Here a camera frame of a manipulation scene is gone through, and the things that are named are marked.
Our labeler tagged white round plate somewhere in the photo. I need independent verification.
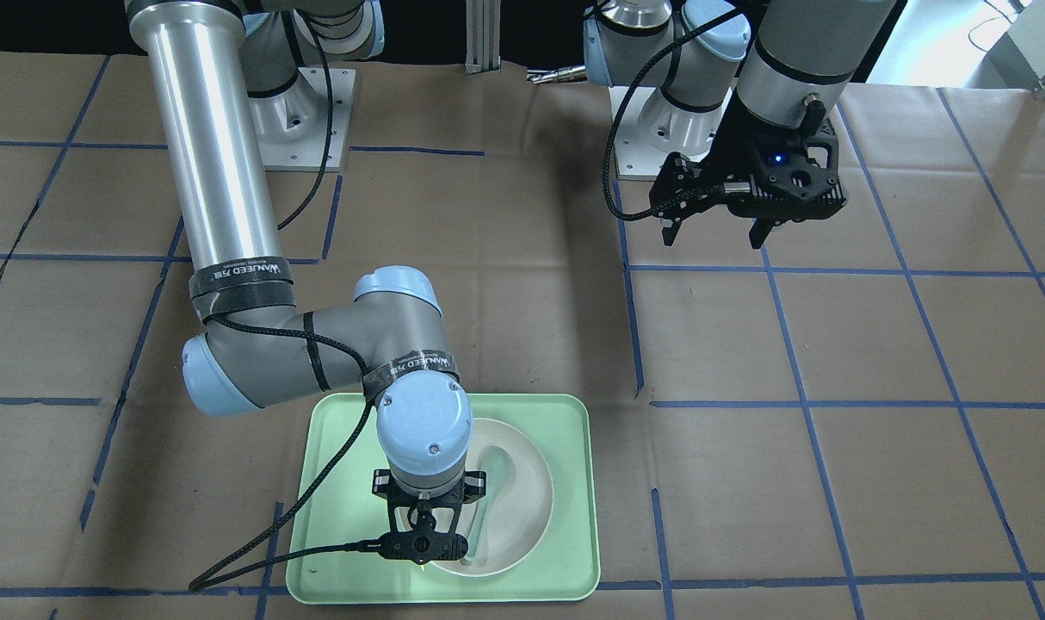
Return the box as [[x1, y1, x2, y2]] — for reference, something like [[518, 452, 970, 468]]
[[431, 418, 553, 577]]

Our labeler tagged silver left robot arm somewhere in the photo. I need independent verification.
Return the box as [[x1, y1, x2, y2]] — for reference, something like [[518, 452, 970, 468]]
[[583, 1, 895, 250]]

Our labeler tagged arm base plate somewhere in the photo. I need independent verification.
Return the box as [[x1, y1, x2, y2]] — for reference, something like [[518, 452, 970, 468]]
[[609, 86, 734, 182], [250, 67, 356, 173]]

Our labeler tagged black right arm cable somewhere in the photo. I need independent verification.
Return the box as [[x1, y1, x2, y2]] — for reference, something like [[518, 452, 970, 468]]
[[189, 0, 459, 593]]

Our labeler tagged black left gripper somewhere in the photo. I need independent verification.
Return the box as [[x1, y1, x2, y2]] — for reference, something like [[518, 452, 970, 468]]
[[648, 104, 849, 250]]

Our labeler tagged light green tray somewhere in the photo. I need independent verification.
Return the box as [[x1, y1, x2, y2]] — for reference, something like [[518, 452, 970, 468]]
[[286, 394, 601, 605]]

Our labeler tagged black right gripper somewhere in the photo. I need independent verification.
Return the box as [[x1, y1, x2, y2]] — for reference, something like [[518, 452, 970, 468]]
[[373, 468, 487, 532]]

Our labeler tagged aluminium frame post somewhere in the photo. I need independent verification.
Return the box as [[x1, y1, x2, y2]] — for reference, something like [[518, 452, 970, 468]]
[[464, 0, 502, 75]]

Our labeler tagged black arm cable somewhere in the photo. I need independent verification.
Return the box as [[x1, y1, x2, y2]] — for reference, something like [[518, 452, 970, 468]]
[[189, 0, 459, 593], [602, 0, 747, 223]]

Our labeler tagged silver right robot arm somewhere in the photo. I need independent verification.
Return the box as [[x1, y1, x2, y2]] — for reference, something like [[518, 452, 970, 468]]
[[127, 1, 474, 499]]

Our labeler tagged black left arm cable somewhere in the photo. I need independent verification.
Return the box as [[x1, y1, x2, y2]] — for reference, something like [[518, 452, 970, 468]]
[[602, 0, 747, 223]]

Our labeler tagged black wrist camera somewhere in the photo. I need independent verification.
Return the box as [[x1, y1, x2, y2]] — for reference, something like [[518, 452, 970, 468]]
[[377, 530, 468, 564]]

